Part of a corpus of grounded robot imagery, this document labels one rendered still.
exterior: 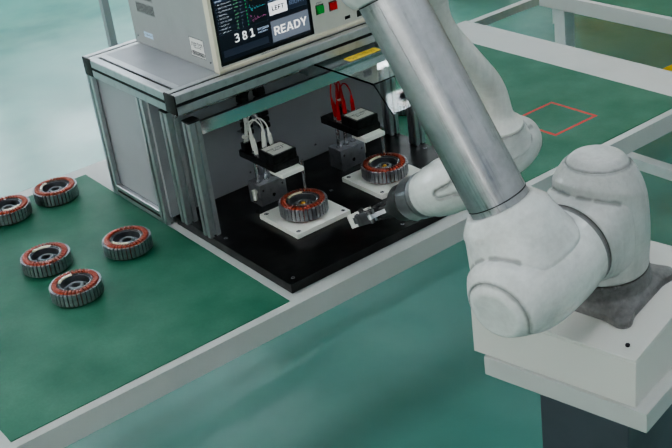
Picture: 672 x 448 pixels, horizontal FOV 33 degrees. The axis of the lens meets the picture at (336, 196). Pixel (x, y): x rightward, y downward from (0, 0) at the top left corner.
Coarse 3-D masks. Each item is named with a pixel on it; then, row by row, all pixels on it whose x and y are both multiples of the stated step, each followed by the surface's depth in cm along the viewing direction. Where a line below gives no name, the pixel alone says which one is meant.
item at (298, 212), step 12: (288, 192) 258; (300, 192) 256; (312, 192) 256; (324, 192) 255; (288, 204) 251; (300, 204) 253; (312, 204) 250; (324, 204) 251; (288, 216) 251; (300, 216) 249; (312, 216) 250
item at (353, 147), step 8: (336, 144) 276; (344, 144) 276; (352, 144) 275; (360, 144) 276; (336, 152) 274; (344, 152) 273; (352, 152) 275; (360, 152) 277; (336, 160) 275; (344, 160) 274; (352, 160) 276; (360, 160) 277; (344, 168) 275
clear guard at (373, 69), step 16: (368, 48) 264; (320, 64) 258; (336, 64) 257; (352, 64) 256; (368, 64) 255; (384, 64) 253; (368, 80) 245; (384, 80) 245; (384, 96) 243; (400, 96) 244
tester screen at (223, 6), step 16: (224, 0) 241; (240, 0) 243; (256, 0) 246; (272, 0) 248; (224, 16) 242; (240, 16) 244; (256, 16) 247; (272, 16) 250; (224, 32) 243; (256, 32) 248; (304, 32) 256; (224, 48) 244; (256, 48) 250
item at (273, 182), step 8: (272, 176) 264; (248, 184) 264; (256, 184) 261; (264, 184) 261; (272, 184) 262; (280, 184) 264; (264, 192) 262; (272, 192) 263; (280, 192) 265; (264, 200) 262; (272, 200) 264
